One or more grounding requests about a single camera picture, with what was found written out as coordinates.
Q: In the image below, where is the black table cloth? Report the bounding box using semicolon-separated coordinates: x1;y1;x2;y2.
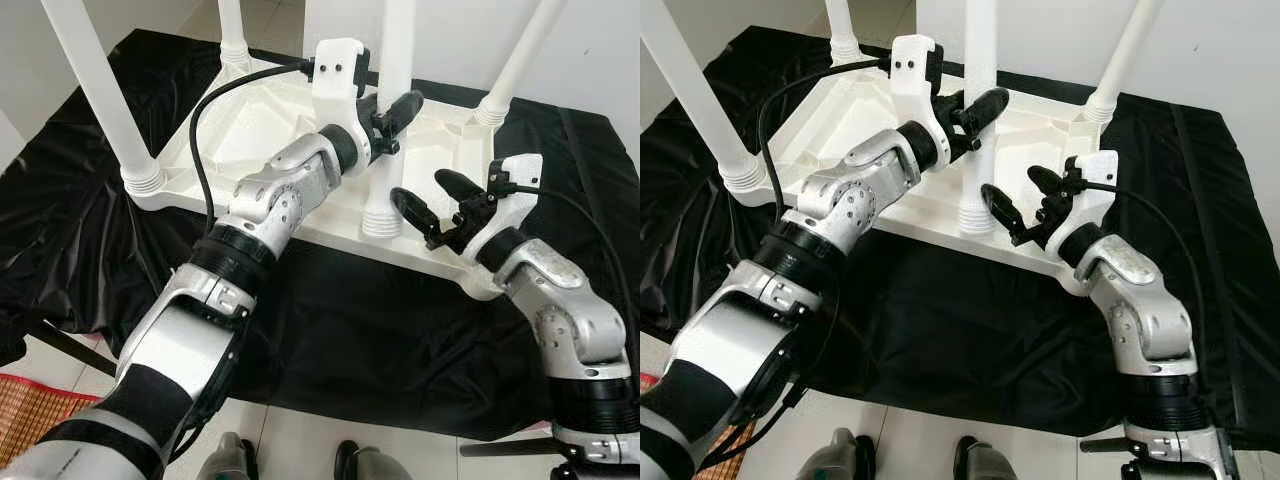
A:
0;28;641;441
640;25;1280;451

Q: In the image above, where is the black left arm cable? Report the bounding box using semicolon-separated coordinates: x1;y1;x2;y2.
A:
757;57;894;223
190;58;316;236

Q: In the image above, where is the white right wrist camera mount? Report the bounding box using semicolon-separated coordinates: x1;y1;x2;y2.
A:
1045;150;1119;253
462;153;544;263

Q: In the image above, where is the grey right robot foot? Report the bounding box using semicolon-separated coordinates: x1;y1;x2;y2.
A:
335;440;413;480
953;437;1021;480

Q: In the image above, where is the grey robot foot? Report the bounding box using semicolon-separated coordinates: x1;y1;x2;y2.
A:
195;432;259;480
335;440;413;480
953;437;1021;480
800;428;876;480

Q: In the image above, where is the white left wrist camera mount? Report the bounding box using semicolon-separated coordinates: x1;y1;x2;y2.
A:
312;38;373;166
890;35;951;166

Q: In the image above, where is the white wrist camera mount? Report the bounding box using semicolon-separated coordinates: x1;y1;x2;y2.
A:
1045;150;1119;253
890;35;951;166
312;38;373;166
462;153;544;263

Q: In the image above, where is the grey left robot foot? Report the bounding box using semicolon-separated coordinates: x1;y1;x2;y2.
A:
195;432;259;480
800;428;876;480

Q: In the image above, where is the white plastic table leg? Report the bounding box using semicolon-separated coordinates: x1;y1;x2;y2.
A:
640;0;769;191
825;0;863;66
1085;0;1167;124
40;0;166;196
217;0;251;71
476;0;567;127
362;0;419;239
958;0;1001;236

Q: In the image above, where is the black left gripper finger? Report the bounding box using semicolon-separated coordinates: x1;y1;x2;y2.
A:
958;87;1011;136
385;90;424;138

